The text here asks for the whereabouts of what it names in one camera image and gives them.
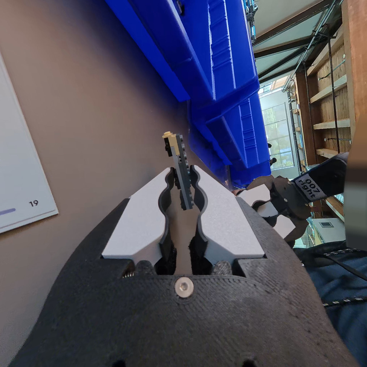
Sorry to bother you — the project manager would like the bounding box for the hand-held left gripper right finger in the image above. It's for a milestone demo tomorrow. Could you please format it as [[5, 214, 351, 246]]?
[[190, 165, 265, 264]]

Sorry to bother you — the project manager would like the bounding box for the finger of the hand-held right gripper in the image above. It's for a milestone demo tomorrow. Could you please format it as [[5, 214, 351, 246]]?
[[234, 175, 276, 208], [252, 201, 309, 248]]

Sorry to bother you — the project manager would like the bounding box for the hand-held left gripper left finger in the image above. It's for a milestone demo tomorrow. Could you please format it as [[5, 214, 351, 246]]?
[[102, 168, 174, 263]]

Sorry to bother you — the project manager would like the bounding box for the grey toy brick assembly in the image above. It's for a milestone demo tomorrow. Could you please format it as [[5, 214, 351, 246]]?
[[162, 131, 194, 211]]

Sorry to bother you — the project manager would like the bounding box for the white appliance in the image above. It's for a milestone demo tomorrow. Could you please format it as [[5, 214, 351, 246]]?
[[311, 218, 346, 244]]

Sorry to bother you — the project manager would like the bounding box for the blue plastic bin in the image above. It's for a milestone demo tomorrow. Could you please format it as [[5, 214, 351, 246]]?
[[105, 0, 260, 103], [188, 93, 272, 187]]

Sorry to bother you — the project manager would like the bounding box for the person's blue garment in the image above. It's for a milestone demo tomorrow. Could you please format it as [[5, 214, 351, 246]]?
[[295, 241, 367, 367]]

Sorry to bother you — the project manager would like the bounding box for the instruction booklet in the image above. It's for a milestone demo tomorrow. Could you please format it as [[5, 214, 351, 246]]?
[[0, 52, 59, 234]]

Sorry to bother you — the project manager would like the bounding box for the speckled drawstring cord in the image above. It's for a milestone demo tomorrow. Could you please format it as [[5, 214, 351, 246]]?
[[321, 297, 367, 307]]

